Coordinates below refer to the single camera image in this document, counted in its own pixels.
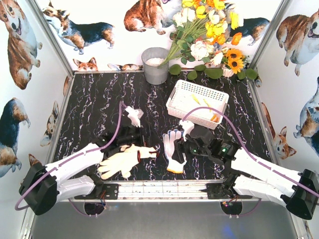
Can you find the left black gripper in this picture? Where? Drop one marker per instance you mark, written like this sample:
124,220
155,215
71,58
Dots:
145,136

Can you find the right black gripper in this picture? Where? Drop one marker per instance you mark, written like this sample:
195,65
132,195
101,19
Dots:
186,145

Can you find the white knit glove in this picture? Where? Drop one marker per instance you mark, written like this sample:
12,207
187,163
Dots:
173,166
208,115

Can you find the white plastic storage basket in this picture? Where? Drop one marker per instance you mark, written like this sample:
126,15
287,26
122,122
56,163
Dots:
218,101

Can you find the yellow dotted knit glove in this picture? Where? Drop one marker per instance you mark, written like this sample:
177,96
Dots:
188,102

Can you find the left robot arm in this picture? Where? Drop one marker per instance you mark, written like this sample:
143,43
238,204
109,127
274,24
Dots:
46,185

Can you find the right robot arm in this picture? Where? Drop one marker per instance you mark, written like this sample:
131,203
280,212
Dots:
247,175

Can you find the cream leather glove rear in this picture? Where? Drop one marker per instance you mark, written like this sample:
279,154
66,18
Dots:
145,152

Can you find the cream leather glove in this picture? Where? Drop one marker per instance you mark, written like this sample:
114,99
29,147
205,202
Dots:
119,162
145,152

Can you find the cream leather glove front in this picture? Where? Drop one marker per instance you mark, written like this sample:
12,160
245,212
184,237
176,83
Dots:
119,162

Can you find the grey metal bucket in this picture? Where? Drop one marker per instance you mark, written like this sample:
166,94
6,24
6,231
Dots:
154,65

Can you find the sunflower pot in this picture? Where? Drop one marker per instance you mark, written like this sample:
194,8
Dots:
234,61

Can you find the artificial flower bouquet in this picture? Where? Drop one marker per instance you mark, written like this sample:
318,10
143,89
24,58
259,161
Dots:
202,29

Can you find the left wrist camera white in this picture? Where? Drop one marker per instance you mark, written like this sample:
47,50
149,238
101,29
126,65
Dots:
134,115

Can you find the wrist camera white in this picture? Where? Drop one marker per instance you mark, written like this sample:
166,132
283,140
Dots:
187,126
134,115

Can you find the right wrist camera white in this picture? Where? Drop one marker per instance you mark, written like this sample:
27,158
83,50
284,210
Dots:
187,126

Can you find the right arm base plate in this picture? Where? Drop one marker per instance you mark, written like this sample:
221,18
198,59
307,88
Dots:
218,191

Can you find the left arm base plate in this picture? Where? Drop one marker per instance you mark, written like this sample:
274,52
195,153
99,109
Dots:
107,192

